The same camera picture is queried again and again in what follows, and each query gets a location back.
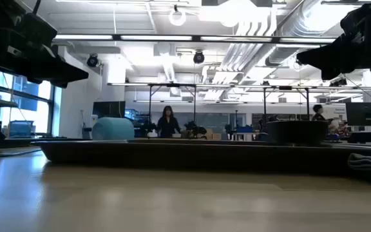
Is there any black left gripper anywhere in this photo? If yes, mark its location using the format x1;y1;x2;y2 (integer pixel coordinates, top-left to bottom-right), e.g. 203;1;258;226
0;0;89;88

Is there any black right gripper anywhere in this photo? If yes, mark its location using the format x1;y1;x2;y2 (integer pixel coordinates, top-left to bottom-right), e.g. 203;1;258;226
296;0;371;81

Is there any dark grey bowl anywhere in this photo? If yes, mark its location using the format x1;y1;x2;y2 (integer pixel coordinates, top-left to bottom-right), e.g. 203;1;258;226
267;121;330;146

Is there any blue plastic mug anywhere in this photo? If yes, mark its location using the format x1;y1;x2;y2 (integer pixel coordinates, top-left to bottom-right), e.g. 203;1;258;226
91;117;135;141

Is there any brown plastic tray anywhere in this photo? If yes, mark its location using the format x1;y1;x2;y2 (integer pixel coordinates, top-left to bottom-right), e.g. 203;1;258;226
32;137;371;177

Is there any person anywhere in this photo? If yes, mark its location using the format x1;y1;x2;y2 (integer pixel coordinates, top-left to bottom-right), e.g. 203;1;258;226
310;104;327;122
155;105;182;139

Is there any blue storage bin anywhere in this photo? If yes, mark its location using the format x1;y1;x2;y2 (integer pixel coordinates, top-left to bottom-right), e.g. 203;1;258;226
8;120;35;139

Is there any LED light bar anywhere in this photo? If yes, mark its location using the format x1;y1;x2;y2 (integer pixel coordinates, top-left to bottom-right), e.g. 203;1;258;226
53;34;336;45

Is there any cardboard box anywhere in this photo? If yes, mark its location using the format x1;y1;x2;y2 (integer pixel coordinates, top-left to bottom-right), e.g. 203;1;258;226
204;128;222;140

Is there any black hanging camera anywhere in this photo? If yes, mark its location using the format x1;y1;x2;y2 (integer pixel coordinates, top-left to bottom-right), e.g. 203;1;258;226
329;77;348;87

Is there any silver ventilation duct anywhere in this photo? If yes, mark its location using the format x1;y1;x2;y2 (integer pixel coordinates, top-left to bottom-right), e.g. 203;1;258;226
264;0;344;68

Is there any black metal gantry frame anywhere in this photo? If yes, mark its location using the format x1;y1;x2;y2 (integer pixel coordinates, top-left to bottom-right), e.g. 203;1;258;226
146;82;198;130
262;85;311;123

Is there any white ring ceiling lamp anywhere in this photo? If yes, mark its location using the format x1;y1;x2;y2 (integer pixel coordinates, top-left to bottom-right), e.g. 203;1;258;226
168;8;187;27

